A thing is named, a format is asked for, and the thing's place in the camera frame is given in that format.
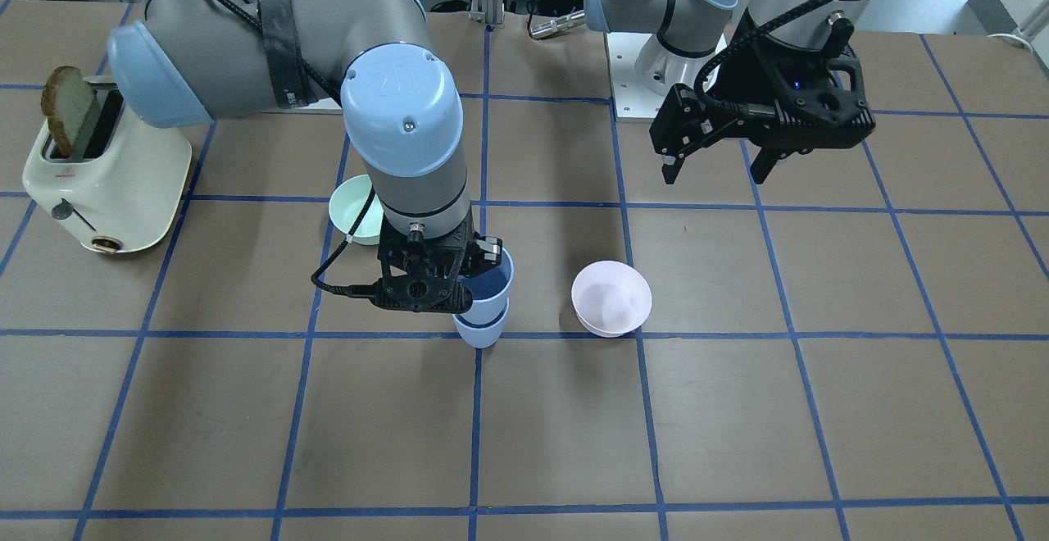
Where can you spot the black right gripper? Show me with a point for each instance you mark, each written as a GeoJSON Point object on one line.
{"type": "Point", "coordinates": [488, 250]}

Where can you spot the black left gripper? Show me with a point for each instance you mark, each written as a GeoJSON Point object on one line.
{"type": "Point", "coordinates": [750, 75]}

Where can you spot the light blue cup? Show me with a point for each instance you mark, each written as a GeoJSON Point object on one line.
{"type": "Point", "coordinates": [490, 292]}
{"type": "Point", "coordinates": [481, 336]}

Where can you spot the toast slice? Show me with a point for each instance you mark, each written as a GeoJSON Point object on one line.
{"type": "Point", "coordinates": [70, 106]}

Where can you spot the cream toaster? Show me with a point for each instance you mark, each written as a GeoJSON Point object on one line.
{"type": "Point", "coordinates": [122, 192]}

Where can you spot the green bowl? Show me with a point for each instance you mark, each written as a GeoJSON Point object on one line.
{"type": "Point", "coordinates": [345, 205]}

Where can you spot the pink bowl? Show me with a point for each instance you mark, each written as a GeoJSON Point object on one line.
{"type": "Point", "coordinates": [611, 299]}

